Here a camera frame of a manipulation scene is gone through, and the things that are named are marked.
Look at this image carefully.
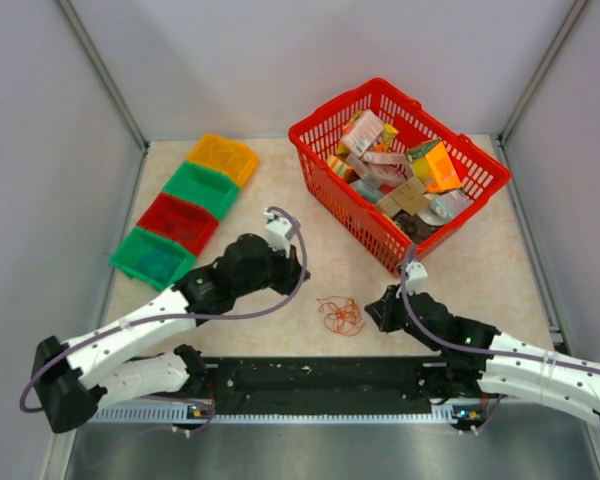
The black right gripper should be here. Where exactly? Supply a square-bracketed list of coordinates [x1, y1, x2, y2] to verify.
[365, 282, 442, 351]

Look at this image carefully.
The red plastic bin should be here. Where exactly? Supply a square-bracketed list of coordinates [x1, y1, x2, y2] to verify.
[137, 192, 219, 256]

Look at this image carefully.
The green plastic bin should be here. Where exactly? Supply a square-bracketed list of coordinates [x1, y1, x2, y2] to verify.
[109, 227, 196, 292]
[163, 161, 240, 221]

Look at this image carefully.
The yellow plastic bin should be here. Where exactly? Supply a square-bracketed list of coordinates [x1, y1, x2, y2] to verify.
[186, 133, 259, 189]

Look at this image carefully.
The orange wire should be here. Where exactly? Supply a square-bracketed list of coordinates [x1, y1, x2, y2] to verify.
[315, 295, 369, 339]

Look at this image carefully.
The metal front plate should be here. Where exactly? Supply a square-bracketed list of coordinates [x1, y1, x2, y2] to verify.
[65, 403, 600, 479]

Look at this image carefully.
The green plastic bin rear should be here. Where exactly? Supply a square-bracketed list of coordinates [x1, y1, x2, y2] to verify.
[163, 161, 240, 221]

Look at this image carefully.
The green plastic bin front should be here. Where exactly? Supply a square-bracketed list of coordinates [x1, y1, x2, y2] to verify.
[109, 227, 196, 292]

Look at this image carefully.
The red shopping basket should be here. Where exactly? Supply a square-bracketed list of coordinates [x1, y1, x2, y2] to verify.
[287, 77, 512, 279]

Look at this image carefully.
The blue wire in bin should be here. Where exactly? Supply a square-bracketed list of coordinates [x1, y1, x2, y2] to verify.
[134, 249, 179, 279]

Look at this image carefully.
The brown cardboard box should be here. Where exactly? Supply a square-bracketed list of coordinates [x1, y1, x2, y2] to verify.
[376, 177, 431, 218]

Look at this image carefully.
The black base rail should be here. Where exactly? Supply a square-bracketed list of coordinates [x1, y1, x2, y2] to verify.
[149, 355, 486, 416]

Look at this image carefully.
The pink box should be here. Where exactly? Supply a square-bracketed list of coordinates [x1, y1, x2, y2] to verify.
[341, 109, 384, 157]

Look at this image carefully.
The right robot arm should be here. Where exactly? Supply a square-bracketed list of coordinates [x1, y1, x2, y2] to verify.
[364, 285, 600, 427]

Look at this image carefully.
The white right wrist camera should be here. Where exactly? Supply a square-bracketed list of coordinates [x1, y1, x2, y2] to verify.
[399, 260, 428, 295]

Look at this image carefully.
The orange green carton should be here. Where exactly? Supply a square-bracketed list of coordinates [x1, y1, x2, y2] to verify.
[405, 138, 462, 193]

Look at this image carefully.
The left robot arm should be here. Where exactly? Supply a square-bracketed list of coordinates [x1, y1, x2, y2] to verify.
[23, 234, 310, 434]

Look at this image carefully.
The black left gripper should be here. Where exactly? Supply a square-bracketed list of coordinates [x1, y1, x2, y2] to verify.
[235, 240, 310, 298]

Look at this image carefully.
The grey slotted cable duct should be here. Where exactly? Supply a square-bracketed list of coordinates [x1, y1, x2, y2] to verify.
[89, 402, 461, 425]

